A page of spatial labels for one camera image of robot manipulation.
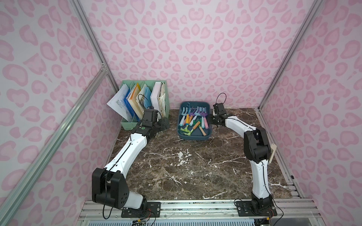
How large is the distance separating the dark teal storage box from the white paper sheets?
381 mm

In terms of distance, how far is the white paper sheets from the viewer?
96 cm

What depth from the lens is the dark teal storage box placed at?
1030mm
